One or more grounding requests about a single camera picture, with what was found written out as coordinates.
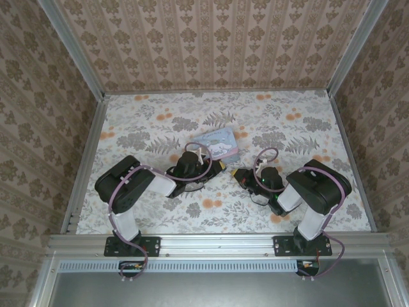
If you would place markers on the light blue cartoon pouch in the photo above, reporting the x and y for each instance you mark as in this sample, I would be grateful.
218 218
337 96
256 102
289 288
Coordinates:
223 142

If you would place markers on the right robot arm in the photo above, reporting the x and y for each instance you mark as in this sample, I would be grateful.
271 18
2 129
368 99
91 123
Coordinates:
319 188

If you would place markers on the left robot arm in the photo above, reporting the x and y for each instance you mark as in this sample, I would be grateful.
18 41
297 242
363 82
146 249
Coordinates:
121 188

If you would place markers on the floral tablecloth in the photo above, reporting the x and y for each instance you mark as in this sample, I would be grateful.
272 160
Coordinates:
223 217

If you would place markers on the small connector board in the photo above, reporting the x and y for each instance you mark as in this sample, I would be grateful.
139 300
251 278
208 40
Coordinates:
308 267
131 268

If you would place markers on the grey metal panel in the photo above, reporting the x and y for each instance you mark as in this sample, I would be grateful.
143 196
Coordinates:
217 291

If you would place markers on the aluminium frame beam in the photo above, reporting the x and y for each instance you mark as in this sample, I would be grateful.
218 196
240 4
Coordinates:
217 244

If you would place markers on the thin aluminium table rail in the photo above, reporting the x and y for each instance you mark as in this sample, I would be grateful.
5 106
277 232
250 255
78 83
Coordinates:
217 92

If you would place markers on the aluminium side rail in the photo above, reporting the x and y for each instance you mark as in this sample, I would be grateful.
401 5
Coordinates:
86 166

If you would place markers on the aluminium frame post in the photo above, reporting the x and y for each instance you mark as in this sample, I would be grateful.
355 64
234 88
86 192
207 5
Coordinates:
73 51
354 48

